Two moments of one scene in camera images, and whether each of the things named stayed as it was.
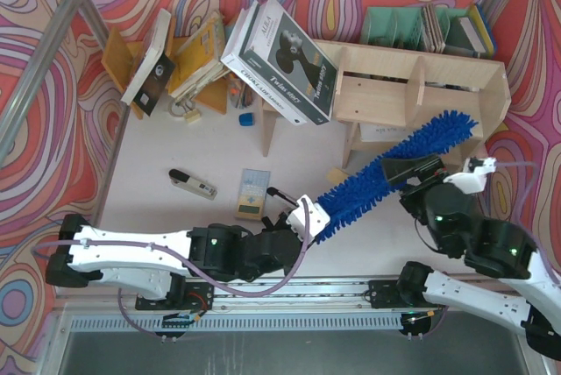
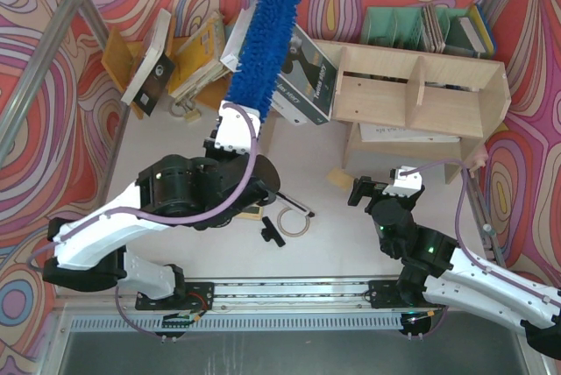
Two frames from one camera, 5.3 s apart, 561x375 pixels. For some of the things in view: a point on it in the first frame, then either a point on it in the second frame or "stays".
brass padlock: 185,109 stays
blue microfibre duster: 370,186 to 267,38
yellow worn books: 202,60 stays
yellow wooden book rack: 121,57 stays
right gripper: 426,169 to 368,191
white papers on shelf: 373,132 stays
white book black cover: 155,69 stays
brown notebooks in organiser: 434,38 stays
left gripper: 275,226 to 215,149
